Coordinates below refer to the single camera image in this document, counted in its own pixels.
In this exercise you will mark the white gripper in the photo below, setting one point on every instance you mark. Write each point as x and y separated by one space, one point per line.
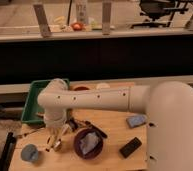
58 132

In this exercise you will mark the yellow banana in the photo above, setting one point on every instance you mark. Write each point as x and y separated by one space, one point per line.
50 143

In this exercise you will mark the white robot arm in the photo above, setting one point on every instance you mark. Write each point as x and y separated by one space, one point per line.
167 105

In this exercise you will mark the metal cup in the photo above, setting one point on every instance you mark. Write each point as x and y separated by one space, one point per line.
57 145

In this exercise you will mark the blue plastic cup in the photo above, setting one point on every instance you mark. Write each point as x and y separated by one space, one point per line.
30 153

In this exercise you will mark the white plastic cup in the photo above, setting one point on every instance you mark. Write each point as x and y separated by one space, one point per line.
102 86

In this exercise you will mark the small black object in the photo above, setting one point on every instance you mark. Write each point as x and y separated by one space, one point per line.
73 124

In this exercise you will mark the green plastic tray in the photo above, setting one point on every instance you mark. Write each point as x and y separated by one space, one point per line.
31 106

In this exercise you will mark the grey crumpled cloth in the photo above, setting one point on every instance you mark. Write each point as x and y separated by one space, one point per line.
89 142

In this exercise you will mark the metal spoon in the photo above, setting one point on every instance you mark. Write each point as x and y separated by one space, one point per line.
20 136

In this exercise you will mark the dark purple bowl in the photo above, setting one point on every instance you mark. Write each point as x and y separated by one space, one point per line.
92 154

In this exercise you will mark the orange red bowl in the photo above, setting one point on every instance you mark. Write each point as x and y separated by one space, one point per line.
80 88

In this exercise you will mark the black chair beside table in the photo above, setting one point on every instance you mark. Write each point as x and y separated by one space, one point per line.
7 152

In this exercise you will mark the black remote control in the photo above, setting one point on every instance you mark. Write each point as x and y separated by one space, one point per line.
130 147

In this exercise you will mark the blue sponge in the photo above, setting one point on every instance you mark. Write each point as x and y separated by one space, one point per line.
136 120

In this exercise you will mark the red fruit on shelf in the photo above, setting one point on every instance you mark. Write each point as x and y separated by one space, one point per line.
77 26

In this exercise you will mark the black office chair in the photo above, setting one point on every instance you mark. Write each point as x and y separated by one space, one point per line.
155 9

